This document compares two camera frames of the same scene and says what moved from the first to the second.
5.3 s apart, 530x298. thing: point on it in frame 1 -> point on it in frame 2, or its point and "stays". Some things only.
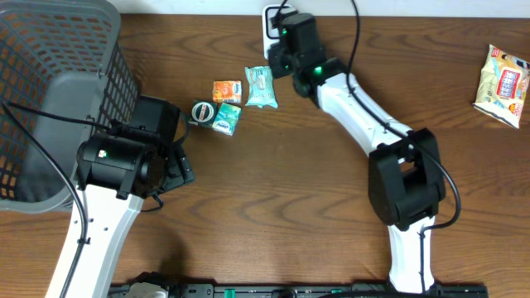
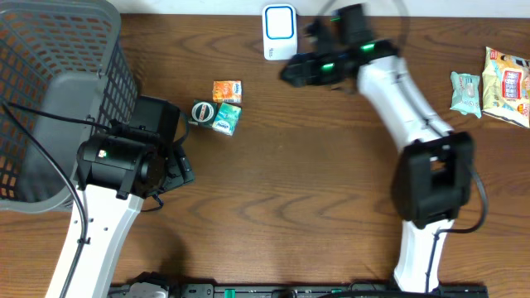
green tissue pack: (226, 119) stays
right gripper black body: (280, 63) -> (320, 69)
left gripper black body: (178, 172) stays
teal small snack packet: (261, 87) -> (465, 93)
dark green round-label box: (203, 112) stays
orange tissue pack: (227, 91) stays
